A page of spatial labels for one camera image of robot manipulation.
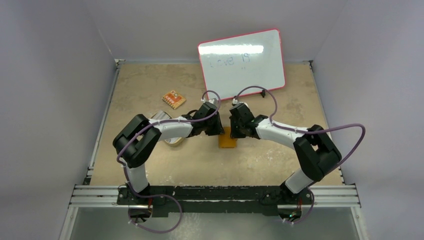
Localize yellow leather card holder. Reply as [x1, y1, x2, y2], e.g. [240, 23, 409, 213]
[218, 126, 237, 149]

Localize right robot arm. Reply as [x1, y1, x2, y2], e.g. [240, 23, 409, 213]
[229, 103, 342, 204]

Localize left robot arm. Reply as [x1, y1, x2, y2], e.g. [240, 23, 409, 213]
[112, 101, 225, 205]

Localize beige oval card tray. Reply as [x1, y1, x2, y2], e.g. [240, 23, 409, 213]
[164, 137, 185, 147]

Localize pink framed whiteboard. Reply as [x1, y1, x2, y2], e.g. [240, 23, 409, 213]
[197, 28, 286, 100]

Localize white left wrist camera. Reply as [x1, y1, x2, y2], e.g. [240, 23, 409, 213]
[201, 97, 219, 106]

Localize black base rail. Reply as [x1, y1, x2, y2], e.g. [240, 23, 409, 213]
[116, 185, 313, 219]

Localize aluminium frame rails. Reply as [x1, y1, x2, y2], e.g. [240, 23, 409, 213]
[60, 61, 367, 240]

